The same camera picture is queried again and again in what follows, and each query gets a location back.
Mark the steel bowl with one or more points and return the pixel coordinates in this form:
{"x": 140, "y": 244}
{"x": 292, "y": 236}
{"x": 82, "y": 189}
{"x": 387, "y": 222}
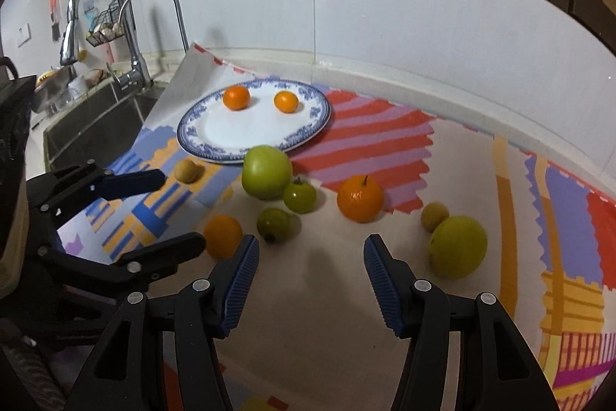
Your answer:
{"x": 53, "y": 91}

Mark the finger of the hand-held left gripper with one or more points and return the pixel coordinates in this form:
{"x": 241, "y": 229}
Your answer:
{"x": 130, "y": 182}
{"x": 163, "y": 249}

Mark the chrome pull-down faucet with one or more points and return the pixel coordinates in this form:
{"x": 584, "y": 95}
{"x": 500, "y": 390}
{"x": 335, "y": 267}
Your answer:
{"x": 72, "y": 21}

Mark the round orange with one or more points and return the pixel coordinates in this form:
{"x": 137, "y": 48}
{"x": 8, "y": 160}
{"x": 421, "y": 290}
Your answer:
{"x": 221, "y": 235}

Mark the white wall socket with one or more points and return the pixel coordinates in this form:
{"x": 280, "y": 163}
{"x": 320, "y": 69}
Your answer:
{"x": 23, "y": 35}

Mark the small brown kiwi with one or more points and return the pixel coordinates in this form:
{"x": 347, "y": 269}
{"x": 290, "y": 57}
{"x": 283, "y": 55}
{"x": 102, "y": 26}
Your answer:
{"x": 185, "y": 170}

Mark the small green tomato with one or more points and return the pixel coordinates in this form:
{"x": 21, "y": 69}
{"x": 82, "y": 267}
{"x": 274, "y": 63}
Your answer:
{"x": 299, "y": 197}

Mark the small dark green fruit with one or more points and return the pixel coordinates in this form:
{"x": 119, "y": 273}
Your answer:
{"x": 272, "y": 224}

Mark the chrome gooseneck faucet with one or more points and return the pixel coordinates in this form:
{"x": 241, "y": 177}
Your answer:
{"x": 139, "y": 69}

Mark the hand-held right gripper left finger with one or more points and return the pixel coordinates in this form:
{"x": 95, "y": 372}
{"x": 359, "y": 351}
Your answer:
{"x": 240, "y": 281}

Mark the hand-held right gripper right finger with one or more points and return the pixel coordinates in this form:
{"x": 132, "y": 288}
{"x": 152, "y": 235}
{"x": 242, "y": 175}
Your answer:
{"x": 382, "y": 286}

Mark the steel kitchen sink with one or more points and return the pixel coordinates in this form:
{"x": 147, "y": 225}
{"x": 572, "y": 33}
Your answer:
{"x": 96, "y": 122}

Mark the large green apple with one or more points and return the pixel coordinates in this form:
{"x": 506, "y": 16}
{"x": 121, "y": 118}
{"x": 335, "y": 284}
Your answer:
{"x": 266, "y": 172}

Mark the colourful patterned tablecloth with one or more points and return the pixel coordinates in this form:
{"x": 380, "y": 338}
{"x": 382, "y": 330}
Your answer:
{"x": 385, "y": 141}

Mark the orange tangerine with stem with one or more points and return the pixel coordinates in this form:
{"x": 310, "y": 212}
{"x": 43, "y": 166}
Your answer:
{"x": 360, "y": 199}

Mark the large yellow-green fruit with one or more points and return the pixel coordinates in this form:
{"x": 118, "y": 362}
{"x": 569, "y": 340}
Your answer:
{"x": 457, "y": 247}

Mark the small yellow-green fruit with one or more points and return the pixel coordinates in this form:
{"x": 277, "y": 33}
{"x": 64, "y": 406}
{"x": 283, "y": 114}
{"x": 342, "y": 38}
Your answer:
{"x": 434, "y": 216}

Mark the blue patterned white plate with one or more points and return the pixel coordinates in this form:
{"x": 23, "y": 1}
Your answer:
{"x": 250, "y": 131}

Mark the small orange tangerine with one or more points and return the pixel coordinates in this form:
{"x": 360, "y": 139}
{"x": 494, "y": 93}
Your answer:
{"x": 286, "y": 101}
{"x": 236, "y": 98}

